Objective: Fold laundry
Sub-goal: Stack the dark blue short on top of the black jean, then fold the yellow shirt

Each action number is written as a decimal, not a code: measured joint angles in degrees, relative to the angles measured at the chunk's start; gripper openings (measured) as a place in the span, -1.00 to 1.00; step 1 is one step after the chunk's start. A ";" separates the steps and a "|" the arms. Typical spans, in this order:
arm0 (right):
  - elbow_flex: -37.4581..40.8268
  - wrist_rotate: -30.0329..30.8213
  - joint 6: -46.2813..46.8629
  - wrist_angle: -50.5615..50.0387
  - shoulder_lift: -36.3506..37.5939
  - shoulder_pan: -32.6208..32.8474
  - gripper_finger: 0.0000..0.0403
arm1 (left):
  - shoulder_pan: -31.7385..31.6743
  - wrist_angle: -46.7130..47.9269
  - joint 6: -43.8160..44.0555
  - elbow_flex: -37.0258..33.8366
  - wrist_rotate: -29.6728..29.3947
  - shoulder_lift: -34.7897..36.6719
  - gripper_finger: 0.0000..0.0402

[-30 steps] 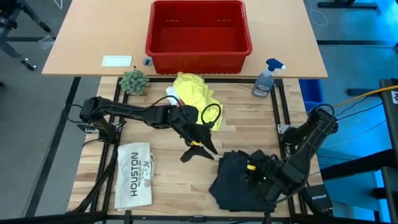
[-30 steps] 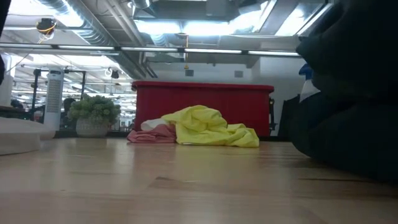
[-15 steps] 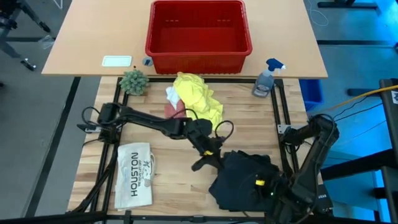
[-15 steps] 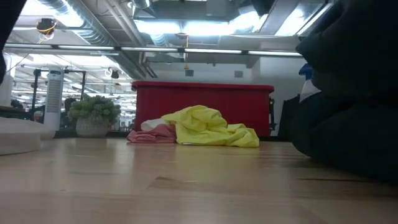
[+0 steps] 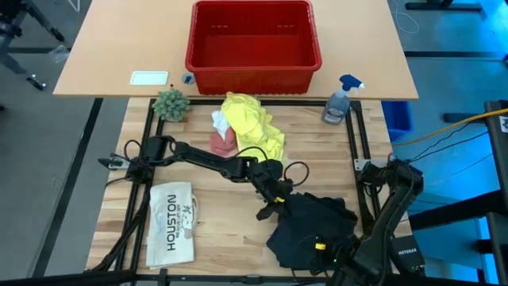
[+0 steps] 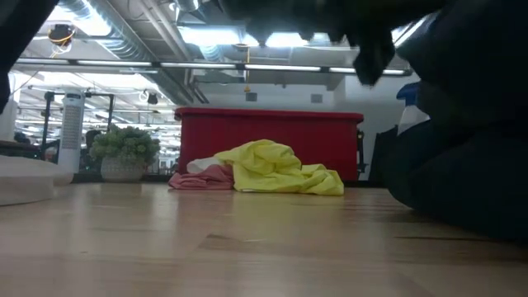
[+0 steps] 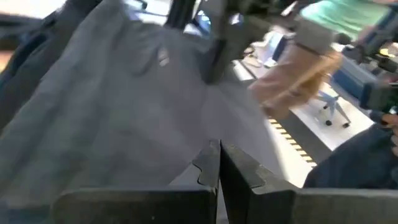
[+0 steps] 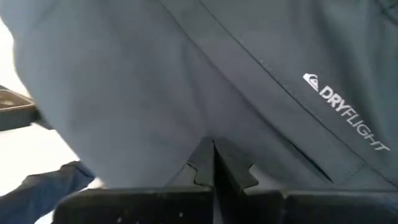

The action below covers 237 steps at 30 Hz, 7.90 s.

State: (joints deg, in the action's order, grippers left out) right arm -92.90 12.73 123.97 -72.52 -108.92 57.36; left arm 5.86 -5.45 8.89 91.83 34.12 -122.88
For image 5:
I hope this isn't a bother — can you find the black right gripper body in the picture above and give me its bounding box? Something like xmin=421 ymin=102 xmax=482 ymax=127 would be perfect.
xmin=311 ymin=237 xmax=360 ymax=279

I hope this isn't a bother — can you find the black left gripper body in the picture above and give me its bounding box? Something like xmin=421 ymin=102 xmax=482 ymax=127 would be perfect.
xmin=248 ymin=157 xmax=294 ymax=204

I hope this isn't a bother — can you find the black garment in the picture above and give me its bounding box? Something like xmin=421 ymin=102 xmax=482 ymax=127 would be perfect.
xmin=265 ymin=196 xmax=354 ymax=275

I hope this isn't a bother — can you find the yellow-green shirt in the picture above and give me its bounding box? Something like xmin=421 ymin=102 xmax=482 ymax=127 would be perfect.
xmin=220 ymin=91 xmax=287 ymax=164

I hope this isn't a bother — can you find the red plastic laundry basket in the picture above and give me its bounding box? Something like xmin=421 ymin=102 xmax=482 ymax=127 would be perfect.
xmin=184 ymin=0 xmax=323 ymax=96

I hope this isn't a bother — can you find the pink cloth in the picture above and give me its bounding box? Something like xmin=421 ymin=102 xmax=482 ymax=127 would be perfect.
xmin=209 ymin=126 xmax=238 ymax=158

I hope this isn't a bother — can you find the black Netgear router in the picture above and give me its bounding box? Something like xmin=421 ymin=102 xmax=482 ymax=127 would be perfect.
xmin=391 ymin=234 xmax=426 ymax=275

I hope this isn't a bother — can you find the white garment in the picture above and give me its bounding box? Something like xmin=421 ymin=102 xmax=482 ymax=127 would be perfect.
xmin=211 ymin=110 xmax=232 ymax=140

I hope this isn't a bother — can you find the white Houston tote bag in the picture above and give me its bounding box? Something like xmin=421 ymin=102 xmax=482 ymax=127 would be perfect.
xmin=145 ymin=181 xmax=198 ymax=269

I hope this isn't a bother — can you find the blue spray bottle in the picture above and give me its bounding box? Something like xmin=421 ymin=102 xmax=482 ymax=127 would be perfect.
xmin=321 ymin=74 xmax=365 ymax=126

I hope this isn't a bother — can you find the green succulent plant in pot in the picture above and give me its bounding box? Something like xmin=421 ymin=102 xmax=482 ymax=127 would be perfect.
xmin=152 ymin=87 xmax=191 ymax=122

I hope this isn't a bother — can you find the blue bin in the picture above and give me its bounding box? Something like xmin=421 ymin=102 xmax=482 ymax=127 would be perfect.
xmin=381 ymin=101 xmax=414 ymax=142

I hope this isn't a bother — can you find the white paper card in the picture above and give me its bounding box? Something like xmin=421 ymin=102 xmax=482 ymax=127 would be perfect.
xmin=129 ymin=70 xmax=170 ymax=87

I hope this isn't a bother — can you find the black equipment stand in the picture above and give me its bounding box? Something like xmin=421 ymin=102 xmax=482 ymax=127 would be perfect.
xmin=408 ymin=99 xmax=508 ymax=286

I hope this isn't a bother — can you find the black table leg bar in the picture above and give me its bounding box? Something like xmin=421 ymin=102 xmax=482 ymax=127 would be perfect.
xmin=31 ymin=97 xmax=104 ymax=278

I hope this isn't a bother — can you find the black desk foot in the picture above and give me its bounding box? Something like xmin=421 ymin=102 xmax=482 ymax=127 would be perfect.
xmin=405 ymin=1 xmax=483 ymax=12

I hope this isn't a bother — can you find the clear plastic bag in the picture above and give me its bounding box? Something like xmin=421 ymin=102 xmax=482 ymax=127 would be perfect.
xmin=50 ymin=44 xmax=71 ymax=64

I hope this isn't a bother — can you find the black wheeled stand base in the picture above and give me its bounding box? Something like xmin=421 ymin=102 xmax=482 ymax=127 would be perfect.
xmin=0 ymin=0 xmax=67 ymax=91

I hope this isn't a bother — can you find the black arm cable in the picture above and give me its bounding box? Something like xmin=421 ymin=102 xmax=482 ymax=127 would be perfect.
xmin=233 ymin=145 xmax=310 ymax=187

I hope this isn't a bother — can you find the black aluminium table frame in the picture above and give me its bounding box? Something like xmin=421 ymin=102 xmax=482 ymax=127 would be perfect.
xmin=0 ymin=97 xmax=497 ymax=286

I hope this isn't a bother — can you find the yellow cable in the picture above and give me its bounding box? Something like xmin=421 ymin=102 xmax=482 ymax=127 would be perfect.
xmin=392 ymin=106 xmax=508 ymax=148

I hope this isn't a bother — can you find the white floor cable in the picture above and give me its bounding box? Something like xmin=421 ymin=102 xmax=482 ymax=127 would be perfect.
xmin=391 ymin=0 xmax=421 ymax=35

